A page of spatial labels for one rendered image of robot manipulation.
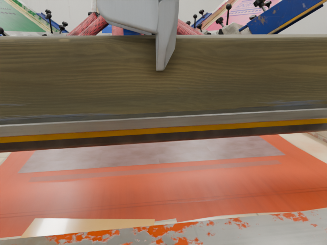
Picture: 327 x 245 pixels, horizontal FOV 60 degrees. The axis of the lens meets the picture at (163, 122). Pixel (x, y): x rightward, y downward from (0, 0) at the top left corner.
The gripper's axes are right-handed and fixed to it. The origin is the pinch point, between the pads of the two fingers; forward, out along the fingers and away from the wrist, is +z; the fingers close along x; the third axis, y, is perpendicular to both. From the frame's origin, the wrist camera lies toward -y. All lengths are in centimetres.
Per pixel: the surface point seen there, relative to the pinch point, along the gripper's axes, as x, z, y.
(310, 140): -11.8, 13.7, -23.8
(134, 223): 4.6, 13.8, 3.4
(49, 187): -3.0, 13.9, 12.1
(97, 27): -112, -7, 15
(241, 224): 10.7, 10.3, -3.3
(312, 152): -7.5, 13.7, -21.2
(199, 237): 11.5, 10.3, -0.3
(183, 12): -459, -46, -96
